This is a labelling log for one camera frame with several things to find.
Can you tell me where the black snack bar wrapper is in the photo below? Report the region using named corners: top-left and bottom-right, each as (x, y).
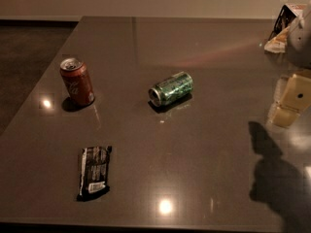
top-left (77, 146), bottom-right (113, 201)

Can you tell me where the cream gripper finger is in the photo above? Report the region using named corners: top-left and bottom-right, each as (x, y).
top-left (271, 74), bottom-right (311, 128)

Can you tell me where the green soda can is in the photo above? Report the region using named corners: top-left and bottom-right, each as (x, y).
top-left (149, 72), bottom-right (193, 107)

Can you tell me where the crumpled white snack bag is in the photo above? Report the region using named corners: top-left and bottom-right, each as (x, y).
top-left (264, 27), bottom-right (290, 53)

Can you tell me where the red cola can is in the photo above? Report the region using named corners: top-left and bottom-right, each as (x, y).
top-left (59, 57), bottom-right (95, 107)

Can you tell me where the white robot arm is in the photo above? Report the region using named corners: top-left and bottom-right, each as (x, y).
top-left (264, 3), bottom-right (311, 128)

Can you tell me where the black wire basket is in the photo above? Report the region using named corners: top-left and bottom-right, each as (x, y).
top-left (269, 3), bottom-right (306, 40)

